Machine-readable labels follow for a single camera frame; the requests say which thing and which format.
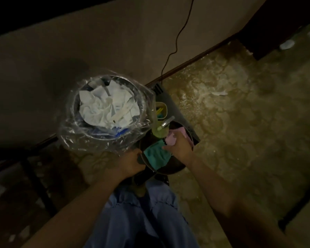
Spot person's right hand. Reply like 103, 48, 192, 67
162, 131, 195, 167

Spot person's left hand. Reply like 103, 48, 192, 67
115, 148, 147, 180

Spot yellow green spray bottle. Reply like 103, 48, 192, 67
151, 115, 176, 139

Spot white paper scraps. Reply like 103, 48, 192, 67
79, 80, 141, 130

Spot trash bin with clear bag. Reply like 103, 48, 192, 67
58, 70, 159, 156

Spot person's left forearm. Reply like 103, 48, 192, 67
22, 172, 132, 248

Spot person's right forearm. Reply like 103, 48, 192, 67
185, 158, 300, 248

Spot pink cleaning cloth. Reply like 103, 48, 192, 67
164, 126, 195, 149

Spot teal cleaning cloth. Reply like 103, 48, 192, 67
143, 139, 173, 172

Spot person's blue trousers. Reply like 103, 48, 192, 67
84, 178, 201, 248

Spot black low cabinet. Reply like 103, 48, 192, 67
132, 82, 202, 186

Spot black round basin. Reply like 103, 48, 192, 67
137, 118, 191, 177

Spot small yellow green cup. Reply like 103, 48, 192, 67
155, 102, 169, 120

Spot small white object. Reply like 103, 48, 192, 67
279, 40, 297, 51

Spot black television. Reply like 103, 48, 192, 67
0, 0, 126, 40

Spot black power cable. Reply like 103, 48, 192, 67
159, 0, 196, 82

